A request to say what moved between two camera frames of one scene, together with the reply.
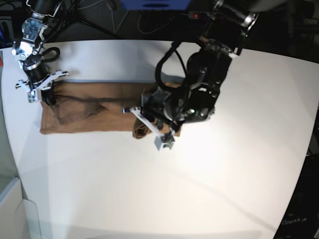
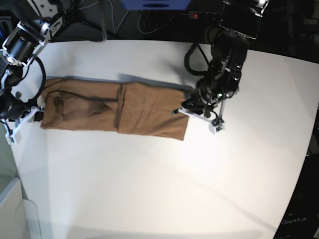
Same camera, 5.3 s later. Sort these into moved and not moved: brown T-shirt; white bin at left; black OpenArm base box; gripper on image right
Moved: gripper on image right
Not moved: black OpenArm base box; white bin at left; brown T-shirt
